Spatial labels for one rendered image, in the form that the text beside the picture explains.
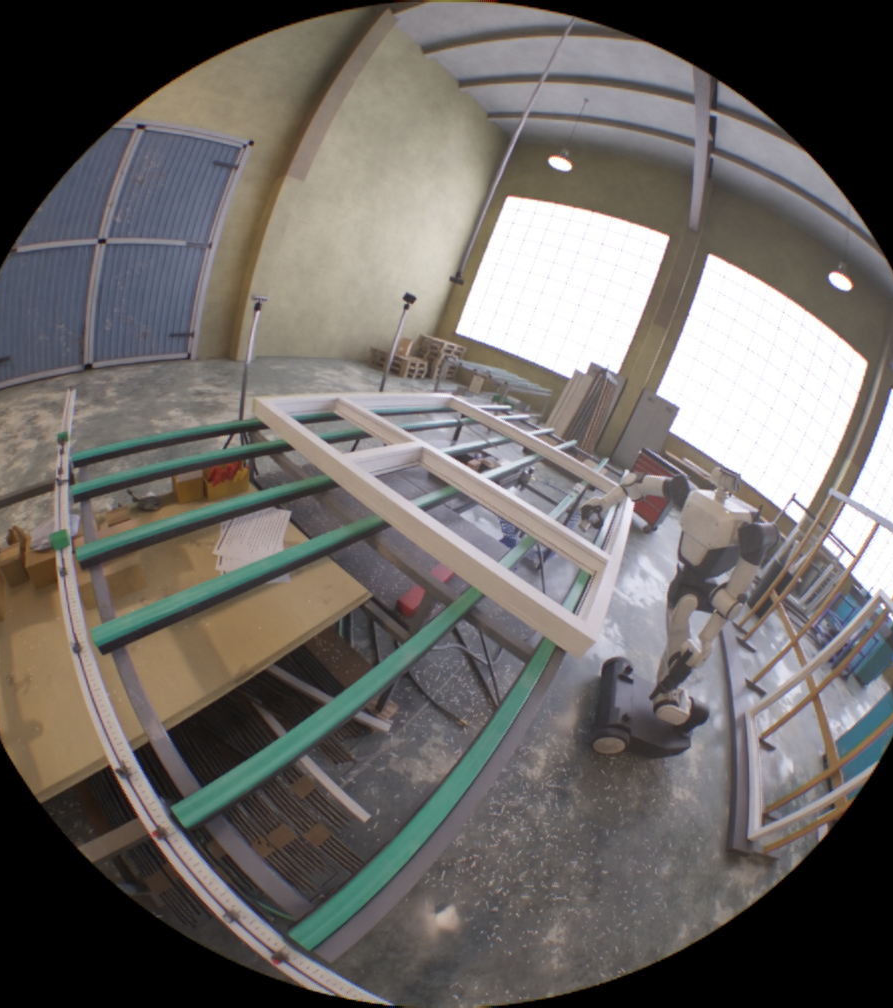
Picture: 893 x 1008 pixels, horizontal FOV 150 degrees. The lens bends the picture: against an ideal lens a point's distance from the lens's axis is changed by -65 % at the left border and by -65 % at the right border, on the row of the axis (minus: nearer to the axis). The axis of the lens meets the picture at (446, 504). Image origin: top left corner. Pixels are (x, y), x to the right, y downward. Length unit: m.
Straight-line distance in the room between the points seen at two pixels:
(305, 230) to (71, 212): 4.36
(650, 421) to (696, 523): 7.00
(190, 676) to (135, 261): 6.00
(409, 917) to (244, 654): 1.07
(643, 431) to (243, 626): 8.13
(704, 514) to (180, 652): 1.65
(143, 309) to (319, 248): 3.56
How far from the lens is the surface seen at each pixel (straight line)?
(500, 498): 1.21
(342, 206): 7.89
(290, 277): 7.31
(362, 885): 0.54
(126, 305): 6.37
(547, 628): 0.82
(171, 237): 6.44
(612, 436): 8.46
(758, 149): 9.64
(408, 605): 1.06
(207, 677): 0.87
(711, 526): 1.35
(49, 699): 1.01
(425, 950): 1.50
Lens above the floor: 1.40
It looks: 28 degrees down
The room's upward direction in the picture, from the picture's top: 21 degrees clockwise
